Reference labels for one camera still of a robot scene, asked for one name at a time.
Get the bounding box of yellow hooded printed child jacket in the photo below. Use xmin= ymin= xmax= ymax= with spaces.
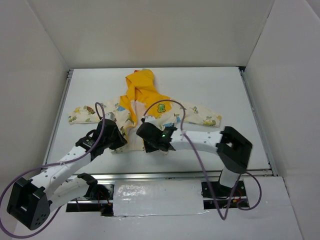
xmin=67 ymin=68 xmax=223 ymax=154

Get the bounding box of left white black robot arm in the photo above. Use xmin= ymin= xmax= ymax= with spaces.
xmin=7 ymin=118 xmax=127 ymax=231

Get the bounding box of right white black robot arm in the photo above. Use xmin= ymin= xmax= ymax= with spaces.
xmin=136 ymin=122 xmax=253 ymax=196

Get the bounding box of white foil covered panel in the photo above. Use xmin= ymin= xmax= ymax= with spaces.
xmin=113 ymin=180 xmax=205 ymax=217

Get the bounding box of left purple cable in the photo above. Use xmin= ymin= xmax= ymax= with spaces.
xmin=0 ymin=101 xmax=107 ymax=238

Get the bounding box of purple cable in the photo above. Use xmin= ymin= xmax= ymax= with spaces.
xmin=141 ymin=99 xmax=263 ymax=221
xmin=0 ymin=101 xmax=107 ymax=238

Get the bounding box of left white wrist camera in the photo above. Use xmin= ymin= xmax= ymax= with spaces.
xmin=104 ymin=111 xmax=116 ymax=122

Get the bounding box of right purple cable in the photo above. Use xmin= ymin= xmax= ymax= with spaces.
xmin=141 ymin=99 xmax=263 ymax=221

